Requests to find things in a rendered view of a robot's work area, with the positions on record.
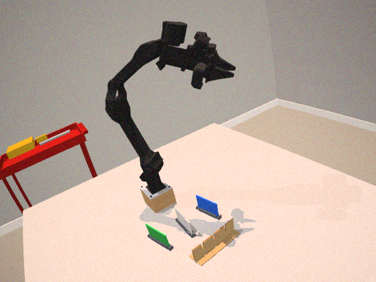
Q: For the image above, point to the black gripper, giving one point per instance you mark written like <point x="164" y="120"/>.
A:
<point x="208" y="65"/>

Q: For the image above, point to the green notched board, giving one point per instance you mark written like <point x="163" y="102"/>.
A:
<point x="157" y="235"/>

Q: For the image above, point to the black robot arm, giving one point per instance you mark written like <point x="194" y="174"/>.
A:
<point x="117" y="107"/>

